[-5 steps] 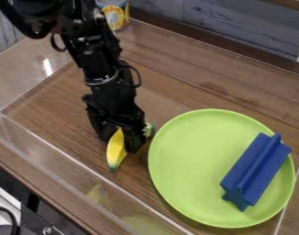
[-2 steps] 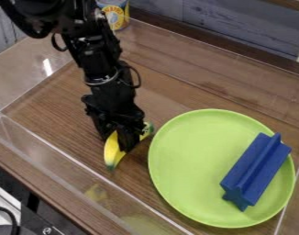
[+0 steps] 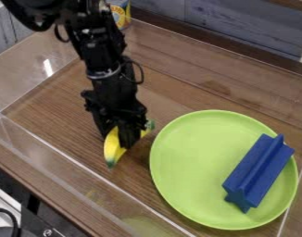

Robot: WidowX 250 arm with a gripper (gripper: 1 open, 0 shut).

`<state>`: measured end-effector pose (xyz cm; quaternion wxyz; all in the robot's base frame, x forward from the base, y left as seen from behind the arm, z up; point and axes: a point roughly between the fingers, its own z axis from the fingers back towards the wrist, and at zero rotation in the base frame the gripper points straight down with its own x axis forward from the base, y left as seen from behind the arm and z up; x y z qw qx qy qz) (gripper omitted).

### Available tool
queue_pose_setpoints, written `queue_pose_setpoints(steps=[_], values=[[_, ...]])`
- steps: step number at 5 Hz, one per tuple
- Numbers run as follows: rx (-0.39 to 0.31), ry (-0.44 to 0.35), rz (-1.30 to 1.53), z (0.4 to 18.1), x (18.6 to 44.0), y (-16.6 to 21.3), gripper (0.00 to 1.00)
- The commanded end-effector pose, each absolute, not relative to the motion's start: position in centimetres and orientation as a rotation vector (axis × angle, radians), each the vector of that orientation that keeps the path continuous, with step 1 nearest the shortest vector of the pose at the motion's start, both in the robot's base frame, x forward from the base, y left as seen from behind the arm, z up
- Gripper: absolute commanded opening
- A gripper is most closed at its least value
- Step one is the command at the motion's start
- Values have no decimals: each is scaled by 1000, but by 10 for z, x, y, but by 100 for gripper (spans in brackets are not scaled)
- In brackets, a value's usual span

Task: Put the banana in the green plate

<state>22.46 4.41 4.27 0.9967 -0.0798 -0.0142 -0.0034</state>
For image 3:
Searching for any blue plastic block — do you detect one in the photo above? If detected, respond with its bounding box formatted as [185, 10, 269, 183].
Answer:
[221, 134, 293, 213]

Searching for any yellow toy banana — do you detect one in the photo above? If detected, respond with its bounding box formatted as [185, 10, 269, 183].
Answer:
[104, 119, 154, 168]

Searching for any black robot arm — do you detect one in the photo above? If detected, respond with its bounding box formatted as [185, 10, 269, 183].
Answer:
[0, 0, 146, 148]

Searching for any black cable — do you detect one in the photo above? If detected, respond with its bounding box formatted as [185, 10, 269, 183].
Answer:
[0, 206, 21, 237]

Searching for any green round plate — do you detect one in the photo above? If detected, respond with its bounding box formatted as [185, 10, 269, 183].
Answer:
[149, 109, 297, 231]

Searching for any yellow blue tin can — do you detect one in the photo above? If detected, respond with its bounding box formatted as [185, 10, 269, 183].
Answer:
[109, 0, 130, 30]

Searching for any clear acrylic enclosure wall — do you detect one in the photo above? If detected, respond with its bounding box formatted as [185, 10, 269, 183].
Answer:
[0, 11, 302, 237]

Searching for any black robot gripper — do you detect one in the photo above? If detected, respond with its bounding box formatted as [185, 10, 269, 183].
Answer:
[80, 73, 146, 149]

